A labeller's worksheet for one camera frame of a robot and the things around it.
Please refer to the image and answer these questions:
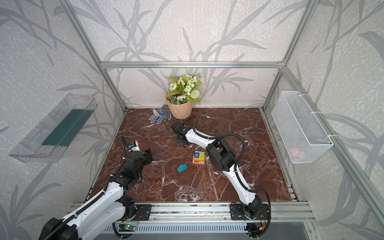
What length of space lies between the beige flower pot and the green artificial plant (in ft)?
0.07

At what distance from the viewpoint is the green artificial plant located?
37.6 inches

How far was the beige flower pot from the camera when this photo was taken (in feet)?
3.35
